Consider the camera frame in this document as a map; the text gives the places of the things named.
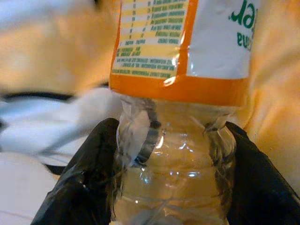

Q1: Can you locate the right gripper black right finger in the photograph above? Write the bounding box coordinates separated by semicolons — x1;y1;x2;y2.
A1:
225;121;300;225

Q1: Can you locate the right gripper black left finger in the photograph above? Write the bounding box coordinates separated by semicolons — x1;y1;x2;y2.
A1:
30;118;120;225

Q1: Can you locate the clear plastic bottle orange label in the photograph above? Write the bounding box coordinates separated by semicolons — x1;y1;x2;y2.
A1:
109;0;261;225

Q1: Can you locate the yellow egg-print blanket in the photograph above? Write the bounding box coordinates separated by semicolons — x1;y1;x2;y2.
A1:
0;0;300;225

